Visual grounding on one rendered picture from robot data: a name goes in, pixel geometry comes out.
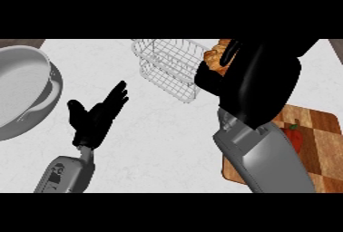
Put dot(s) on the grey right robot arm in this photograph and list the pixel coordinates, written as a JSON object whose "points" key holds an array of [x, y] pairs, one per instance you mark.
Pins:
{"points": [[263, 157]]}

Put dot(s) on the red bell pepper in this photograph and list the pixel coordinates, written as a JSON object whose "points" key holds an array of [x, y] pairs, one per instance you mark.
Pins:
{"points": [[293, 137]]}

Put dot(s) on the checkered wooden cutting board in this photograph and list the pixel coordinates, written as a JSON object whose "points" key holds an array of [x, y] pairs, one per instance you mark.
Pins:
{"points": [[319, 148]]}

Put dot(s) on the grey metal pan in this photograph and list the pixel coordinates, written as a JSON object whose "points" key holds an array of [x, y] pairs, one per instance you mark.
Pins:
{"points": [[24, 90]]}

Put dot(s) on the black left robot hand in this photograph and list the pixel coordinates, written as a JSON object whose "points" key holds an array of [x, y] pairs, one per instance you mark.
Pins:
{"points": [[96, 117]]}

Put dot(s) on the golden brown croissant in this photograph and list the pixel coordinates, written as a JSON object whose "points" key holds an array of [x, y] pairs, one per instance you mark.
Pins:
{"points": [[216, 57]]}

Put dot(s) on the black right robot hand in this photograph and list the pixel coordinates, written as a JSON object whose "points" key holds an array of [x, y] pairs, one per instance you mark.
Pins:
{"points": [[259, 81]]}

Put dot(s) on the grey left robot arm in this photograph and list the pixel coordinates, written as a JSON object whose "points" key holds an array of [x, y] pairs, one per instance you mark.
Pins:
{"points": [[66, 175]]}

